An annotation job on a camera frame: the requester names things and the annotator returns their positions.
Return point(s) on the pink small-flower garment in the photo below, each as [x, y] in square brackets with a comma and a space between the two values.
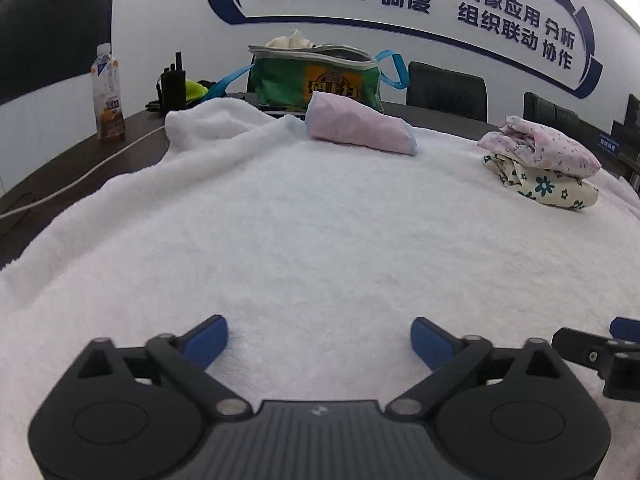
[550, 147]

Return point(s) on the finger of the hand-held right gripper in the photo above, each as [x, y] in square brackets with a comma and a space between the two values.
[580, 345]
[627, 326]

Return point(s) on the large dark wall screen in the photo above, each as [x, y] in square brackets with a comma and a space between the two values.
[50, 20]

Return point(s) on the orange drink bottle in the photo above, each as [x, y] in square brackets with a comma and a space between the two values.
[107, 95]

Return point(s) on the blue desk nameplate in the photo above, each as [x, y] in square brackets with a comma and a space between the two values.
[608, 144]

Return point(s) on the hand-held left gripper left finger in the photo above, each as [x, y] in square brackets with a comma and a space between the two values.
[207, 340]

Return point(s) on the pink floral ruffled dress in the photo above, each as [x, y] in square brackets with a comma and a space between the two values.
[357, 125]

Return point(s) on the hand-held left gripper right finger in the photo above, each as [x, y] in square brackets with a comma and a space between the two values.
[431, 342]

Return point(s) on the black flat pouch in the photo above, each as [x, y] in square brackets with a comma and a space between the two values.
[155, 106]

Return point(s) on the yellow-green cloth item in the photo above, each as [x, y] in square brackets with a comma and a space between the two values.
[196, 91]

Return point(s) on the black desk monitor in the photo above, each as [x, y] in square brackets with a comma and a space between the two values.
[633, 110]

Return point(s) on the white towel blanket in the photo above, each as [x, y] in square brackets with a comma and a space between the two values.
[300, 240]

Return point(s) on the black walkie-talkie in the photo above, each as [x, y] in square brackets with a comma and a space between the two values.
[172, 87]

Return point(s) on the cream plush cloth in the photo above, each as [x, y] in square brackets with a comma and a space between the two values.
[290, 40]

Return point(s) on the cream garment teal flowers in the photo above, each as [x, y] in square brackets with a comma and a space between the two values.
[545, 187]

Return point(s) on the black office chair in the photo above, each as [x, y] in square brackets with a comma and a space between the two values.
[552, 112]
[447, 92]

